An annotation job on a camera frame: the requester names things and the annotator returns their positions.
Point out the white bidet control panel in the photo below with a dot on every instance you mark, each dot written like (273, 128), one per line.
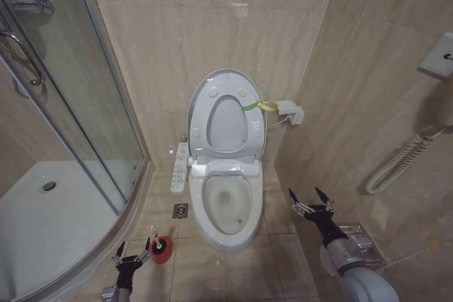
(179, 171)

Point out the white ceramic toilet bowl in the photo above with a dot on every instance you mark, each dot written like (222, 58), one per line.
(198, 206)

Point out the red toilet brush holder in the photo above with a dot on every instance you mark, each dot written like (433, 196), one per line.
(161, 254)

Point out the square metal floor drain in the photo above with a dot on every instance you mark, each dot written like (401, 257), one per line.
(180, 210)

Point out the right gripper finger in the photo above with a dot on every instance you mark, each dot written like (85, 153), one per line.
(297, 206)
(327, 204)

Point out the white shower tray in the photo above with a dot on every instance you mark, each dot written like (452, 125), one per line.
(49, 231)

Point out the white wall junction box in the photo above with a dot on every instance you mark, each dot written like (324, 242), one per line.
(291, 109)

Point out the white wall phone base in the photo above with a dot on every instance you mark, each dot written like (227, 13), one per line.
(437, 56)

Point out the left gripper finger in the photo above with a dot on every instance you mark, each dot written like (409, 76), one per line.
(119, 253)
(146, 252)

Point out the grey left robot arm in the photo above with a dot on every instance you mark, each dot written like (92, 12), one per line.
(118, 295)

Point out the chrome shower faucet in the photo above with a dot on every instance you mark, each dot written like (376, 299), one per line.
(33, 5)

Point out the curved metal shower base frame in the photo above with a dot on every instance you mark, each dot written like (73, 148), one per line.
(122, 224)

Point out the round shower tray drain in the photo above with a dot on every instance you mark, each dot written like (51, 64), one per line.
(47, 186)

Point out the white toilet lid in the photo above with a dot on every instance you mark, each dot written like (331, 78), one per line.
(226, 121)

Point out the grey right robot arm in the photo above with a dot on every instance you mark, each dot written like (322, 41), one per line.
(361, 277)

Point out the metal water valve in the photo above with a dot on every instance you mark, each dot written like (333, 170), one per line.
(183, 138)

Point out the curved glass shower door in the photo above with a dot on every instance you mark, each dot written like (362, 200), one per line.
(88, 79)

